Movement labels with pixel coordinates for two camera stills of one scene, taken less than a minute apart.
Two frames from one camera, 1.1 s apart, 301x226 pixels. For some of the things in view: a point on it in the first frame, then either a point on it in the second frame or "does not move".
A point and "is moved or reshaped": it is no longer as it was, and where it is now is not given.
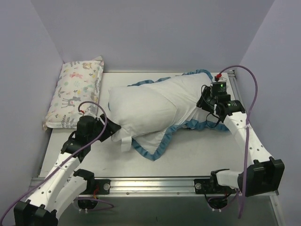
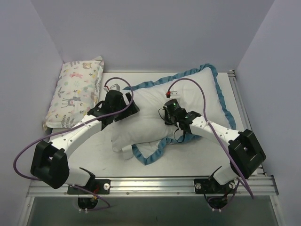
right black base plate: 211,186 does not move
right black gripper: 203,100 → 168,117
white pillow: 139,111 is moved or reshaped
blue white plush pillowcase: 188,86 is moved or reshaped
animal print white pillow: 78,81 does not move
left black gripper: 113,128 → 128,106
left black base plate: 97,187 does not move
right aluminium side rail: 237,94 does not move
